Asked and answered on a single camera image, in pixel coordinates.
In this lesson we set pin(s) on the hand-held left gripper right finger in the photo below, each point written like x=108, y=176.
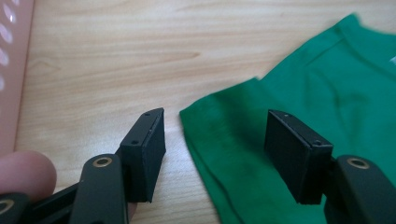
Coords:
x=295, y=155

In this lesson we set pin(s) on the pink plastic basket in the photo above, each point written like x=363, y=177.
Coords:
x=12, y=93

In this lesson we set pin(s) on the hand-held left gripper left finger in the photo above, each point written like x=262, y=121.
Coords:
x=146, y=155

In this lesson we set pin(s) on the green cloth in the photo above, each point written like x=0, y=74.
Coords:
x=249, y=124

